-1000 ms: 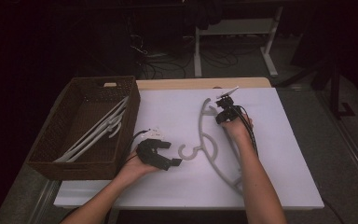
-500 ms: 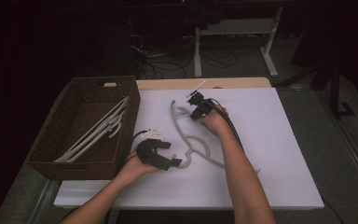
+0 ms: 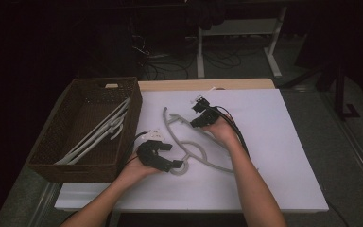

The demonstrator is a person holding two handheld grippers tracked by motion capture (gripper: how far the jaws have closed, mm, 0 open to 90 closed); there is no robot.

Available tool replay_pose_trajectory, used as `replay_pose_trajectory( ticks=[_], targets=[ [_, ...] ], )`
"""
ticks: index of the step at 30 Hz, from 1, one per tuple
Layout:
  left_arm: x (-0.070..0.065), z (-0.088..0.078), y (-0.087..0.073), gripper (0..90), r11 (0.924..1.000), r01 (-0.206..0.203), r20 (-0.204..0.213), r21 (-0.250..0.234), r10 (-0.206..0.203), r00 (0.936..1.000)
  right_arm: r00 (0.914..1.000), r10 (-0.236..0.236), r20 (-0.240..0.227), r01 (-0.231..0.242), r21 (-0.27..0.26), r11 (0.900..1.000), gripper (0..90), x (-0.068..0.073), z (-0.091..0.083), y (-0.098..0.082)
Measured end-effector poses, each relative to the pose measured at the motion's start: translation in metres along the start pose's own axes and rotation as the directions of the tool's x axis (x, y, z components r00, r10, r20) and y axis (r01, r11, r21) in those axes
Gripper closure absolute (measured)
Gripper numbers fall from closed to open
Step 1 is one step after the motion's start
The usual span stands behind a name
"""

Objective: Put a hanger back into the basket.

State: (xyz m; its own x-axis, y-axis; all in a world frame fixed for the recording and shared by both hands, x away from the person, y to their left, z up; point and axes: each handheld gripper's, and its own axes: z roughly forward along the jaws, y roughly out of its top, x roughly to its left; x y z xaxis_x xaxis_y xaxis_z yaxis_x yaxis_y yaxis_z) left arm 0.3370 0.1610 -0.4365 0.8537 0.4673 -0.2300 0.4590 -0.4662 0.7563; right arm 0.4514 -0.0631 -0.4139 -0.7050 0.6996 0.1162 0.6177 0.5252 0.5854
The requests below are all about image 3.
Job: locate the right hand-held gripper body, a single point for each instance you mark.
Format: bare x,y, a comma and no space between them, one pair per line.
211,116

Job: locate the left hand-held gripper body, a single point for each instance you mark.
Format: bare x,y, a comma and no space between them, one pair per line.
148,156

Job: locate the brown woven basket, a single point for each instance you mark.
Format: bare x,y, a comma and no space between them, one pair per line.
85,126

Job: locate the person's right hand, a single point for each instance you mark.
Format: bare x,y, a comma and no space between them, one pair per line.
223,132

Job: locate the person's left hand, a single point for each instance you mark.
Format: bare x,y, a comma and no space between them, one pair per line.
135,173

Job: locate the dark hanging cloth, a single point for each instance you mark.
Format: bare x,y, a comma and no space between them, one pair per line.
206,14

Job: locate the dark metal stand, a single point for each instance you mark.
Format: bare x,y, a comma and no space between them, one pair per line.
338,91

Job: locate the white metal desk frame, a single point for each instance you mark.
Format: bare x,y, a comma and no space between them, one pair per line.
200,50

